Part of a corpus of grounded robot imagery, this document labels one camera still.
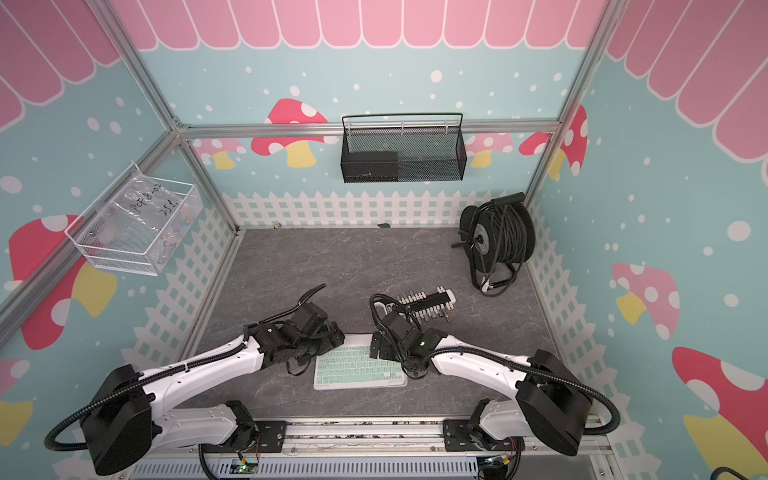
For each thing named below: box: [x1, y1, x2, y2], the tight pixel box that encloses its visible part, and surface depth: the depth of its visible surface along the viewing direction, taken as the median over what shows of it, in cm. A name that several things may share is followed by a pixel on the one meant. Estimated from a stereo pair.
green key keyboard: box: [314, 334, 408, 391], surface depth 83 cm
